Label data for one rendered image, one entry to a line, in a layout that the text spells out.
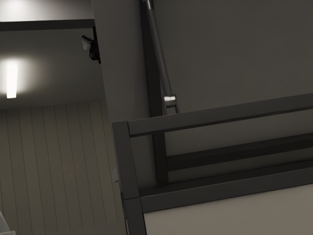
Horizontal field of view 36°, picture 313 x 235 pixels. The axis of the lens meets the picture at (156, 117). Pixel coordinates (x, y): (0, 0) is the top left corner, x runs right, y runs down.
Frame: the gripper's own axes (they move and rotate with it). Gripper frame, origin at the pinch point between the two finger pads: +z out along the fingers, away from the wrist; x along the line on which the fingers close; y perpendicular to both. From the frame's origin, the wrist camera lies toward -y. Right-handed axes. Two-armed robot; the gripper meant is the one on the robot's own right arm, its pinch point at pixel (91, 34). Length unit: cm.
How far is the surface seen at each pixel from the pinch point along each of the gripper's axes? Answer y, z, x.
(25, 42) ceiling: -122, -304, 165
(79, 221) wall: 86, -583, 189
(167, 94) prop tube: 47, 70, -41
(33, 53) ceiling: -121, -341, 170
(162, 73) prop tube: 41, 69, -39
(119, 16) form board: 18, 58, -25
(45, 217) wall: 76, -560, 239
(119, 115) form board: 45, 36, -20
